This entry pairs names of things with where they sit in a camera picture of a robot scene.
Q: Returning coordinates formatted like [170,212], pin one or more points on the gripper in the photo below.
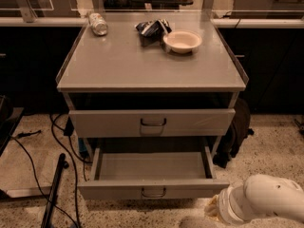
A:
[224,203]

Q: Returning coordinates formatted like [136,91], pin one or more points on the grey drawer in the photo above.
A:
[151,123]
[124,173]

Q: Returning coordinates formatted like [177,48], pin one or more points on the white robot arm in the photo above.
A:
[259,197]

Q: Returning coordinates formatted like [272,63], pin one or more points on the grey drawer cabinet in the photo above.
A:
[116,73]

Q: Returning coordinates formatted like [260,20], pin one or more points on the grey top drawer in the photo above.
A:
[151,123]

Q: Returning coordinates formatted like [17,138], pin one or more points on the black backpack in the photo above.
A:
[237,132]

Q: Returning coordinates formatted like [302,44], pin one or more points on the white bowl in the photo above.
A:
[182,41]

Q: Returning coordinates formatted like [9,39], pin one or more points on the black pole stand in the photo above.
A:
[52,197]

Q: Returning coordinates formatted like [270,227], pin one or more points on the silver soda can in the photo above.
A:
[98,24]

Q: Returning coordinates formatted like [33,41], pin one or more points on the white counter rail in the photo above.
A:
[219,23]

